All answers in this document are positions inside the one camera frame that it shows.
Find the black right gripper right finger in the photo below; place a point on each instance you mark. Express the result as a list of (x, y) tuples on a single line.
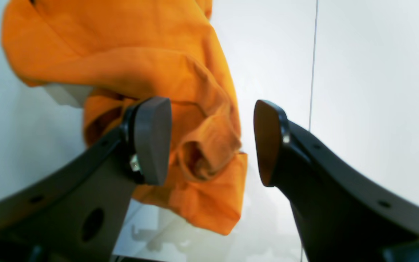
[(340, 215)]

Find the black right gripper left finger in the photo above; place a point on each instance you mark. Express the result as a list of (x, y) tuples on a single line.
[(76, 214)]

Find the orange t-shirt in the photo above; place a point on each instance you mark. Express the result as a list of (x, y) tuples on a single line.
[(129, 50)]

